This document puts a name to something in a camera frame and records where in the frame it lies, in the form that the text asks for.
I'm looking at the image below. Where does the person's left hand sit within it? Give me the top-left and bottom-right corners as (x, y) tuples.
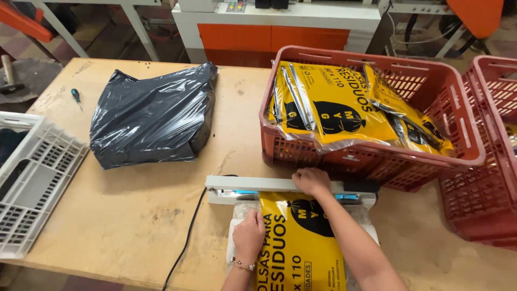
(232, 209), (266, 265)

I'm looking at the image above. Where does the person's right hand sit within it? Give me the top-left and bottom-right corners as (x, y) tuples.
(292, 167), (333, 199)

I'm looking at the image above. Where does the white impulse heat sealer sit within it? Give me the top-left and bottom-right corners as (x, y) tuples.
(205, 175), (380, 211)

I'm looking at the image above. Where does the yellow bag packet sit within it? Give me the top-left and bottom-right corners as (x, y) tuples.
(254, 191), (348, 291)
(279, 61), (406, 153)
(504, 122), (517, 156)
(264, 61), (316, 140)
(363, 63), (456, 157)

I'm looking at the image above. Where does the white padding cloth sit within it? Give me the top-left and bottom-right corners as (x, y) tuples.
(226, 201), (380, 291)

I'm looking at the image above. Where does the red plastic crate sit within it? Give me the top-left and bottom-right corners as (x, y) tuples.
(258, 45), (487, 193)
(439, 55), (517, 251)

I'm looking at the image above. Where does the white and orange machine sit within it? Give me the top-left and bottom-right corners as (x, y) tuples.
(171, 0), (383, 68)

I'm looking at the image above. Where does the black plastic bag bundle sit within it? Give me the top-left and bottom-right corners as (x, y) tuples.
(89, 61), (219, 171)

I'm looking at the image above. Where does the orange machine guard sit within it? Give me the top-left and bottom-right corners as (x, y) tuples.
(446, 0), (506, 40)
(0, 0), (55, 44)

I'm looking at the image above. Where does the white plastic crate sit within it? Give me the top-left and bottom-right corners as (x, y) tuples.
(0, 111), (90, 259)

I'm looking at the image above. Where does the grey round stand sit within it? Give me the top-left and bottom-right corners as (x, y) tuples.
(0, 58), (64, 104)

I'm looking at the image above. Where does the hammer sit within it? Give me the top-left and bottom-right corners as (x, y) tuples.
(0, 54), (26, 96)

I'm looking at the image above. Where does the beaded bracelet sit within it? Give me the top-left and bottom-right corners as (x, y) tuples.
(230, 256), (256, 272)

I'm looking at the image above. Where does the black power cable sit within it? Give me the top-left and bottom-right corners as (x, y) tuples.
(162, 174), (240, 291)

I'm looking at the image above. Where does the white metal frame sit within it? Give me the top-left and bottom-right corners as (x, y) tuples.
(379, 0), (471, 59)
(14, 0), (163, 62)

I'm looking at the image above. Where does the green handled screwdriver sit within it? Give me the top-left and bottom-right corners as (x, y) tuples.
(71, 88), (85, 113)

